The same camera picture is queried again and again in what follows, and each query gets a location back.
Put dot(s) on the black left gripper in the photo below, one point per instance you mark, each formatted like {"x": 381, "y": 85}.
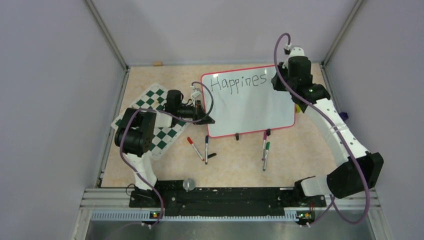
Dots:
{"x": 198, "y": 113}

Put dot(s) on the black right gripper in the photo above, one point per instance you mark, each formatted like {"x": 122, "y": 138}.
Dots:
{"x": 277, "y": 85}

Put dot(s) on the pink framed whiteboard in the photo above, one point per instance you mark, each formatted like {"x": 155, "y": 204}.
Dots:
{"x": 244, "y": 101}

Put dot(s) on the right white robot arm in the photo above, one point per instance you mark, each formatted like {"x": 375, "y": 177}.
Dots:
{"x": 357, "y": 169}

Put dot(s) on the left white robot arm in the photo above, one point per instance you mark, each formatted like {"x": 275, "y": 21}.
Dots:
{"x": 135, "y": 133}

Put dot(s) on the blue capped marker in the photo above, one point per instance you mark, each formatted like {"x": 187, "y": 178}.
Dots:
{"x": 206, "y": 149}

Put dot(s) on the red capped marker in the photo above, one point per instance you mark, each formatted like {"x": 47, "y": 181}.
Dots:
{"x": 195, "y": 149}

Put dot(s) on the green and white toy brick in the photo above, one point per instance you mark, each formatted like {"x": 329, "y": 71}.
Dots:
{"x": 297, "y": 109}

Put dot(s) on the purple capped marker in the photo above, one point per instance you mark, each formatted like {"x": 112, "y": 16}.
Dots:
{"x": 265, "y": 135}

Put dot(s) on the green capped marker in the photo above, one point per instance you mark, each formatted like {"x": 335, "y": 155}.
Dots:
{"x": 265, "y": 159}

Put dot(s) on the grey round knob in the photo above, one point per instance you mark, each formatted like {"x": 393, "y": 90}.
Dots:
{"x": 189, "y": 184}

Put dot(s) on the small wooden block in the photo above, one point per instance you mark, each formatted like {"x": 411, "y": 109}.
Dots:
{"x": 157, "y": 64}

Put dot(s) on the purple toy block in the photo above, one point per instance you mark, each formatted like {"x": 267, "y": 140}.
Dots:
{"x": 344, "y": 116}

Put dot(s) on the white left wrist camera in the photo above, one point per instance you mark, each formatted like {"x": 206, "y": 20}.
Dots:
{"x": 195, "y": 92}

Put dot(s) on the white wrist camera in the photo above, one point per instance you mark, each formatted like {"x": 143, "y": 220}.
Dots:
{"x": 195, "y": 92}
{"x": 294, "y": 51}

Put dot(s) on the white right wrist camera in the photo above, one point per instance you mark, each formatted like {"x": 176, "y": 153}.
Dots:
{"x": 294, "y": 51}

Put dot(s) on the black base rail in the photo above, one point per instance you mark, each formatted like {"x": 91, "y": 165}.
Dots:
{"x": 221, "y": 201}

